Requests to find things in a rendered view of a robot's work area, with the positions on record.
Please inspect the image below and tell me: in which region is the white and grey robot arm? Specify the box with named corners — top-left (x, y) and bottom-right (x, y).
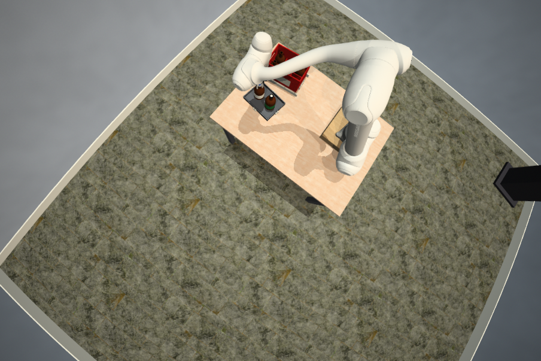
top-left (232, 32), bottom-right (412, 176)

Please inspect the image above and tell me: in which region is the red divided crate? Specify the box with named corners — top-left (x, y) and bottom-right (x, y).
top-left (268, 43), bottom-right (309, 92)

